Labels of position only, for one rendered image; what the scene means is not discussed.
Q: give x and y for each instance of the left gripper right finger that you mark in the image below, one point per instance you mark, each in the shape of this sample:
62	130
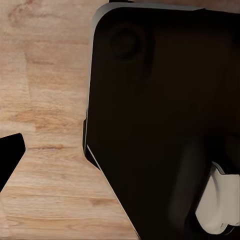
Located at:
232	148

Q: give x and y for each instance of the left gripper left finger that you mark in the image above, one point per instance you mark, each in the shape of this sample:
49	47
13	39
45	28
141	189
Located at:
12	149

